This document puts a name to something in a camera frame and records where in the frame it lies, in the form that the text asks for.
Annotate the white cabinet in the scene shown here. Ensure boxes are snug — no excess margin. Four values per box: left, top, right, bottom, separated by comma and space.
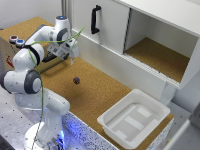
68, 0, 200, 106

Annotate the white plastic box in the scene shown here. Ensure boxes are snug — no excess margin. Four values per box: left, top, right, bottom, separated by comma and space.
96, 88, 172, 150

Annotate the black drawer handle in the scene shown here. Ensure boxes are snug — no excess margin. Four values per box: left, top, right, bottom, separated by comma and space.
41, 53, 58, 65

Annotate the red button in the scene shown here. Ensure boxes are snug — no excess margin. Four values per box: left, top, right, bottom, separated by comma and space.
9, 34, 19, 44

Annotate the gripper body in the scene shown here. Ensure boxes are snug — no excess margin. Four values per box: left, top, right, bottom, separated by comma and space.
46, 41, 81, 61

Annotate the blue button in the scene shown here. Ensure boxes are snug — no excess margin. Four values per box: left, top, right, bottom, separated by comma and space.
15, 38, 26, 48

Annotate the purple block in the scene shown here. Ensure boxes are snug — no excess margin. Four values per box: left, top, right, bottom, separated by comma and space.
73, 76, 81, 85

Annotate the green cable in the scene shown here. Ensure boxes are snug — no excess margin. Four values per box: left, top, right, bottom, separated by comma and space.
27, 25, 87, 150

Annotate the white sliding door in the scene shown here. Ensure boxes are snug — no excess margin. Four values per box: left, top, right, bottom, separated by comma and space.
72, 0, 131, 56

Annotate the black door handle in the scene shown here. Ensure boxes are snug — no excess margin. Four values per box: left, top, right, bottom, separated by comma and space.
90, 4, 103, 36

